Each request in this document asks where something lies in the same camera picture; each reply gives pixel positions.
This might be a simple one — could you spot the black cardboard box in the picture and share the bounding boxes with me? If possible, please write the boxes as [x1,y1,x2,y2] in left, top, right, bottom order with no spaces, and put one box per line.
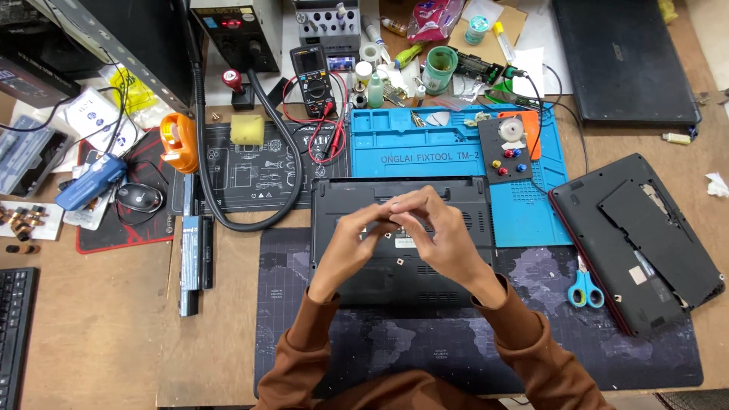
[0,50,82,109]

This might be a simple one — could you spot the thin black cable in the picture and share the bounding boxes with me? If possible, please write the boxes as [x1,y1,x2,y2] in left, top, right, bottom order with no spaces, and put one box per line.
[506,67,591,196]

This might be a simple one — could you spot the grey tool tip rack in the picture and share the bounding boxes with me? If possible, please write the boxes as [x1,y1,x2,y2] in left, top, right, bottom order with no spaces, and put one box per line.
[293,0,362,56]

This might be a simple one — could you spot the white printed packets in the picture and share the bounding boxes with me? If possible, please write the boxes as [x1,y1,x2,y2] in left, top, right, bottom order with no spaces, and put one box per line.
[62,87,144,158]

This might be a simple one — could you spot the pink plastic bag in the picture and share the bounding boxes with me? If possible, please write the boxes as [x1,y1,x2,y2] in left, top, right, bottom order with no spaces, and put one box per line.
[407,0,466,44]

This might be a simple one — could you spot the brass parts on white paper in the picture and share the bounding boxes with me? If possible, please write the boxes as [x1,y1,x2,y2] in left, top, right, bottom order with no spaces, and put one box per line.
[0,200,65,241]

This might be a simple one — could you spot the wire mesh basket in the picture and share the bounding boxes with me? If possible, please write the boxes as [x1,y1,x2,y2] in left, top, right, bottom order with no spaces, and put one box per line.
[654,388,729,410]

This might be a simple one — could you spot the black hot air station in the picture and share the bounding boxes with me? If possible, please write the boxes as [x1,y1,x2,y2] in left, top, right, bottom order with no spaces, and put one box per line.
[189,0,284,74]

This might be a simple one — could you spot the small amber liquid bottle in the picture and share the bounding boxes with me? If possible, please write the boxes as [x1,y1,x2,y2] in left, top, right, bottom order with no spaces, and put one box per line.
[380,15,409,38]

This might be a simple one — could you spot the dark world map desk mat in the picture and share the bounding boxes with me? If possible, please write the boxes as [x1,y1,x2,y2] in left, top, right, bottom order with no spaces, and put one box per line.
[254,228,704,399]

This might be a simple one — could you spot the red black mouse pad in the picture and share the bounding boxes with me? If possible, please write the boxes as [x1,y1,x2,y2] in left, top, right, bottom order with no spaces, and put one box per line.
[76,128,178,255]

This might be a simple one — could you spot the white paper sheet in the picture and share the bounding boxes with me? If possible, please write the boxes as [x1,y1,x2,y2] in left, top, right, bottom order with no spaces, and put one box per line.
[511,47,547,99]

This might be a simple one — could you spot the black keyboard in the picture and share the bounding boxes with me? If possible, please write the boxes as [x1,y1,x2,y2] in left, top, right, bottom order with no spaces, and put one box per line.
[0,267,40,410]

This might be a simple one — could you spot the yellow green glue tube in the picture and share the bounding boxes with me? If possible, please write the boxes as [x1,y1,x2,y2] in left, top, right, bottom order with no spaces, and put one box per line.
[392,42,426,71]

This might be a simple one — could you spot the person's right hand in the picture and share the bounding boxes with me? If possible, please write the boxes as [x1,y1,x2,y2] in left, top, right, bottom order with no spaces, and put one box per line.
[392,185,508,308]

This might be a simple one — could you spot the brown cardboard piece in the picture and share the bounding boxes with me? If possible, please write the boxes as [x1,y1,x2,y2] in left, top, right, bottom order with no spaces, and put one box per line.
[447,5,529,67]

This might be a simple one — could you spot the yellow capped white tube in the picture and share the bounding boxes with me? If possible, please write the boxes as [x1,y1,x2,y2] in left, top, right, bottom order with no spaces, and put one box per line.
[492,21,517,64]

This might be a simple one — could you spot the closed black laptop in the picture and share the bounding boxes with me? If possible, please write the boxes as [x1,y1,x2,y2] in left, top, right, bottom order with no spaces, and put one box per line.
[551,0,703,128]

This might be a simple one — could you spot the red knob tool holder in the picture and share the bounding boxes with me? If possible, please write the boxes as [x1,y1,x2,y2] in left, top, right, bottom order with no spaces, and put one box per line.
[221,69,256,111]

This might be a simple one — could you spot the clear plastic parts box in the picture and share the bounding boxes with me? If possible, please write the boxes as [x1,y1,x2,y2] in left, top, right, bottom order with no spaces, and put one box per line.
[0,114,73,198]

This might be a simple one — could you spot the clear green liquid bottle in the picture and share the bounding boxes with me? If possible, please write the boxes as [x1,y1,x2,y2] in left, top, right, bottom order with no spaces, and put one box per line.
[367,72,385,109]

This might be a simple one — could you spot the yellow plastic bag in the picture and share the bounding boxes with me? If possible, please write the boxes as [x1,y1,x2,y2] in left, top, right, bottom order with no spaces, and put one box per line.
[108,66,158,115]

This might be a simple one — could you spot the black upturned laptop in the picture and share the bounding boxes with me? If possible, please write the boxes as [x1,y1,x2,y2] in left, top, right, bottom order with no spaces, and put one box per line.
[310,177,496,311]

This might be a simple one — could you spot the red edged opened laptop base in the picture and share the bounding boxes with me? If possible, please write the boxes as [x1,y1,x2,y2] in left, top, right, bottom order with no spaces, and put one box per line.
[547,152,726,338]

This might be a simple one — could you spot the blue handled scissors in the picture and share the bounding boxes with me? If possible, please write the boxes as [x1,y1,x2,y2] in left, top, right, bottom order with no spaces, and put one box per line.
[567,254,606,310]

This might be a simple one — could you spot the green cup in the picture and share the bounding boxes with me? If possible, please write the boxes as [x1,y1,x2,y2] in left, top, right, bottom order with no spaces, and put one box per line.
[422,46,459,96]

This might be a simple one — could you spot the orange tape dispenser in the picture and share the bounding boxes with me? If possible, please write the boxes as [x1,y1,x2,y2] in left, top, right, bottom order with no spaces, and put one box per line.
[159,112,199,174]

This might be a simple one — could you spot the yellow sponge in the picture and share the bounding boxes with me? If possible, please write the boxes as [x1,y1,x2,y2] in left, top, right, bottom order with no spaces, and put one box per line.
[230,114,266,147]

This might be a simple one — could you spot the black monitor with metal bracket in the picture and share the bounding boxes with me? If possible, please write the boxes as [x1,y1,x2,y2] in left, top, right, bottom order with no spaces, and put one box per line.
[50,0,198,116]

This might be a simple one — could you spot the black digital multimeter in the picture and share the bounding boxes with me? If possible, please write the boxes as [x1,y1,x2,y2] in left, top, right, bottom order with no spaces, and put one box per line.
[289,44,337,119]

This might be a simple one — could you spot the black board with coloured knobs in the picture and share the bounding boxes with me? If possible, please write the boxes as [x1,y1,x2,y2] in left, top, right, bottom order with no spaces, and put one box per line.
[477,112,535,185]

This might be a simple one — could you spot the blue silicone repair mat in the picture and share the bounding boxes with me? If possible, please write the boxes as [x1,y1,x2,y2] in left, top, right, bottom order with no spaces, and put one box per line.
[350,104,573,248]

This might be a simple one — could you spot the black computer mouse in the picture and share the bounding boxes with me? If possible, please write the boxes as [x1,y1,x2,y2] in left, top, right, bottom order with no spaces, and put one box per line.
[115,182,165,215]

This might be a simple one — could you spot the black laptop battery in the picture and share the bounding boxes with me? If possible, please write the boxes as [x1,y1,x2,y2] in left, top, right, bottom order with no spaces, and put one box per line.
[179,172,215,317]

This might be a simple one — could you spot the person's left hand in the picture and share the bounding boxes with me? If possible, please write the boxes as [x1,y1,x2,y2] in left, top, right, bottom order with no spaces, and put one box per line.
[308,200,402,304]

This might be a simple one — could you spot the crumpled white tissue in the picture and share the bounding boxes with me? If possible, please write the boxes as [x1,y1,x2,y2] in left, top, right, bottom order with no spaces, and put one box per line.
[704,172,729,199]

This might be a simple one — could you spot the blue handheld device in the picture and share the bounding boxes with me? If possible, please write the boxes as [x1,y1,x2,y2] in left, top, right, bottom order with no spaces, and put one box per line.
[55,154,128,212]

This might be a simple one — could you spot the teal solder spool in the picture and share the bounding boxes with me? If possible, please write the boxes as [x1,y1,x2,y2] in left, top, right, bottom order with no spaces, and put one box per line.
[464,15,491,47]

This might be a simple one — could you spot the black printed work mat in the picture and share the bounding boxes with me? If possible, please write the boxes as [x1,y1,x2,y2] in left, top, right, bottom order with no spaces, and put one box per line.
[171,120,351,215]

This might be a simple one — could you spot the red multimeter probe lead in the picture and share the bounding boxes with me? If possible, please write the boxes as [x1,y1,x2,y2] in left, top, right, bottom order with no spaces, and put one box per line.
[282,71,349,166]

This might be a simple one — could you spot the black corrugated hose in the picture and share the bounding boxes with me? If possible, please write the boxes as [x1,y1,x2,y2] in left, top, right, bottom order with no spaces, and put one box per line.
[191,63,305,232]

